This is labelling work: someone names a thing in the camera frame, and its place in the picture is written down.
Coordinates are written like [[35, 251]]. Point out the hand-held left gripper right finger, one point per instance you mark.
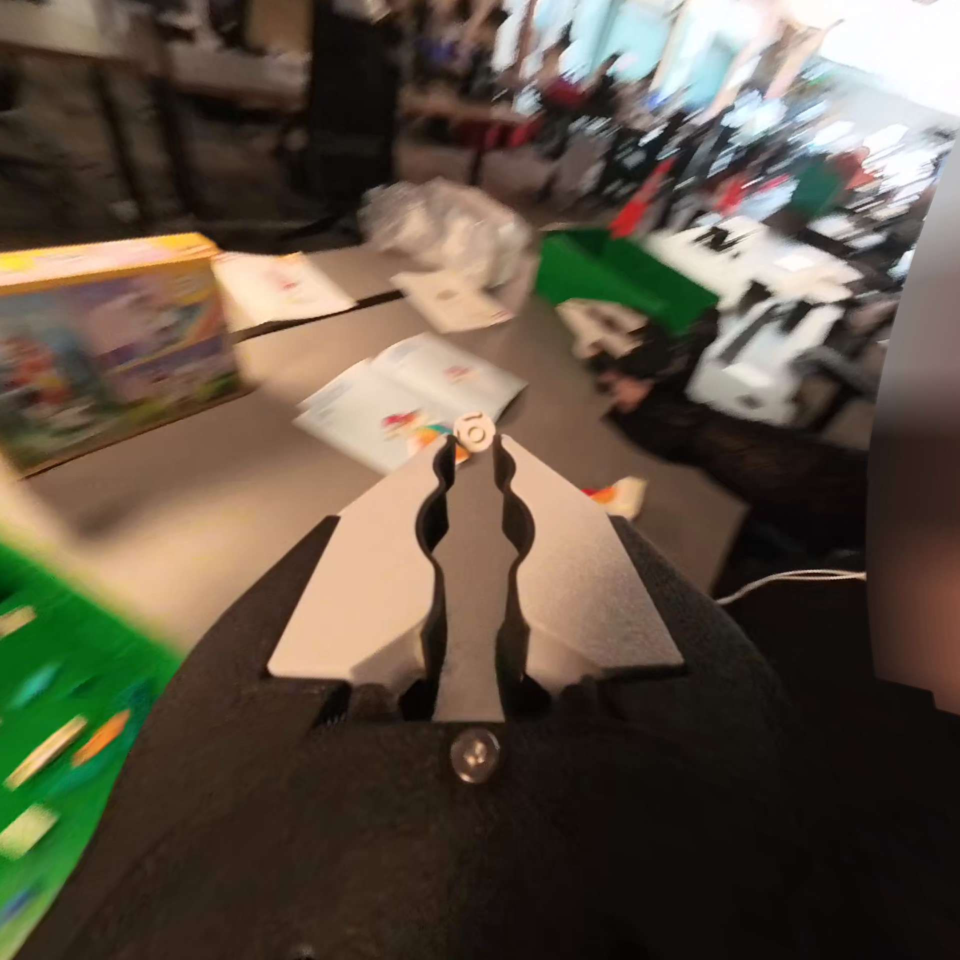
[[592, 592]]

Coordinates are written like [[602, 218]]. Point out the dark bag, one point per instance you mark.
[[660, 382]]

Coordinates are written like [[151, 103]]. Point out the green sorting tray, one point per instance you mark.
[[622, 277], [82, 675]]

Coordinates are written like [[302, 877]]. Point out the closed white instruction booklet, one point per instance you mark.
[[454, 300], [277, 289]]

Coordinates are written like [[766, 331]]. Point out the open light blue instruction booklet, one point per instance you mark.
[[420, 375]]

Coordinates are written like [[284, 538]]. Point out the crumpled clear plastic bags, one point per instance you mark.
[[442, 225]]

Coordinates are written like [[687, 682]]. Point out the white cardboard box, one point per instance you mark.
[[757, 367]]

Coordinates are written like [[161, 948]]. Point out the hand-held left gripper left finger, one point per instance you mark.
[[360, 592]]

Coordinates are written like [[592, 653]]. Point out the pile of loose lego pieces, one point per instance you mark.
[[45, 754]]

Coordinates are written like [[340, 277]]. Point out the colourful lego box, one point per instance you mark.
[[112, 345]]

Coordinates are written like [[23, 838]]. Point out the small white round lego piece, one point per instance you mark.
[[474, 433]]

